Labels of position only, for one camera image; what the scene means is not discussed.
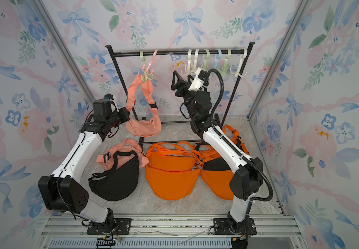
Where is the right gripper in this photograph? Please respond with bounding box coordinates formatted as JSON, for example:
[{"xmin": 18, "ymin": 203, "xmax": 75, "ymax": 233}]
[{"xmin": 175, "ymin": 71, "xmax": 201, "ymax": 121}]

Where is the pink bag with buckle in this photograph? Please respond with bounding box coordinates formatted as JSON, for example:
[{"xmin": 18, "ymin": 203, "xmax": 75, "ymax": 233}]
[{"xmin": 96, "ymin": 138, "xmax": 149, "ymax": 172}]

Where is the orange bag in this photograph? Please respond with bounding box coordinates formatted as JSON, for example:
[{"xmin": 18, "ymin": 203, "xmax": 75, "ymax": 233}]
[
  {"xmin": 145, "ymin": 163, "xmax": 203, "ymax": 201},
  {"xmin": 194, "ymin": 124, "xmax": 250, "ymax": 200},
  {"xmin": 146, "ymin": 142, "xmax": 203, "ymax": 172}
]

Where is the black strap bag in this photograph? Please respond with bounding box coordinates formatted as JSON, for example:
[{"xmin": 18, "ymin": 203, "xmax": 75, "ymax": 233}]
[{"xmin": 195, "ymin": 142, "xmax": 231, "ymax": 171}]

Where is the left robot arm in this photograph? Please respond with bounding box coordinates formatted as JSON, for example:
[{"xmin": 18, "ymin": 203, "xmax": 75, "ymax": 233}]
[{"xmin": 38, "ymin": 94, "xmax": 130, "ymax": 234}]

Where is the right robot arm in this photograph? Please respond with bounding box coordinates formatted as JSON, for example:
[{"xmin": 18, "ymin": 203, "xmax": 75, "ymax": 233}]
[{"xmin": 171, "ymin": 70, "xmax": 265, "ymax": 234}]

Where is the white plastic hook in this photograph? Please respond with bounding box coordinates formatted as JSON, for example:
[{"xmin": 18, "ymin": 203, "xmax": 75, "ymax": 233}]
[
  {"xmin": 192, "ymin": 49, "xmax": 199, "ymax": 72},
  {"xmin": 181, "ymin": 49, "xmax": 192, "ymax": 77}
]

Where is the pink plastic hook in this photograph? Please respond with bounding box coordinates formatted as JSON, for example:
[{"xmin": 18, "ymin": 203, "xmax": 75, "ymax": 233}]
[{"xmin": 142, "ymin": 49, "xmax": 158, "ymax": 80}]

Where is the pale green hook far left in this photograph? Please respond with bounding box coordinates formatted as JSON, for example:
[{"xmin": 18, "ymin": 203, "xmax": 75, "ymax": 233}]
[{"xmin": 140, "ymin": 50, "xmax": 154, "ymax": 82}]

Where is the green plastic hook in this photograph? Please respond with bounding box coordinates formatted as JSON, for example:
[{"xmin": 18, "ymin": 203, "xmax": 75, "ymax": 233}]
[
  {"xmin": 202, "ymin": 49, "xmax": 210, "ymax": 71},
  {"xmin": 221, "ymin": 49, "xmax": 232, "ymax": 76}
]

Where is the blue plastic hook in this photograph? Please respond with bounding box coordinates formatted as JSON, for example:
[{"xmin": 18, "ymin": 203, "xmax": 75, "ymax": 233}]
[{"xmin": 214, "ymin": 48, "xmax": 222, "ymax": 69}]

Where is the white hook far right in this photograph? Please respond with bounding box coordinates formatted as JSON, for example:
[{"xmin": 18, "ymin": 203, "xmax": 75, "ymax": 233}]
[{"xmin": 233, "ymin": 49, "xmax": 248, "ymax": 77}]

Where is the black metal clothes rack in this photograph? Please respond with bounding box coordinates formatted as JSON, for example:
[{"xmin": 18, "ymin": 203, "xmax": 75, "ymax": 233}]
[{"xmin": 105, "ymin": 41, "xmax": 255, "ymax": 147}]

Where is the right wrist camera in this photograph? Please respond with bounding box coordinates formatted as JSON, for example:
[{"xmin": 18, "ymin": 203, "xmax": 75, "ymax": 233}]
[{"xmin": 188, "ymin": 67, "xmax": 208, "ymax": 92}]

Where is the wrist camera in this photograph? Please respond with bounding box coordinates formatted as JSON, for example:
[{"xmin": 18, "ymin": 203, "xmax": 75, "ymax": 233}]
[
  {"xmin": 188, "ymin": 67, "xmax": 208, "ymax": 92},
  {"xmin": 104, "ymin": 93, "xmax": 117, "ymax": 102}
]

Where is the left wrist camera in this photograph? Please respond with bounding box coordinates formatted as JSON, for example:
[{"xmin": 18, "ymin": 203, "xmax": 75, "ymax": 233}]
[{"xmin": 104, "ymin": 93, "xmax": 117, "ymax": 102}]

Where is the black corrugated cable conduit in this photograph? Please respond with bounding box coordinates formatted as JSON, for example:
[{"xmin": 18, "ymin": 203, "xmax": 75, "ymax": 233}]
[{"xmin": 207, "ymin": 68, "xmax": 274, "ymax": 202}]

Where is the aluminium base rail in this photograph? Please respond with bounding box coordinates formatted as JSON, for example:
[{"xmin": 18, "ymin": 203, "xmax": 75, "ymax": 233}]
[{"xmin": 35, "ymin": 214, "xmax": 307, "ymax": 249}]

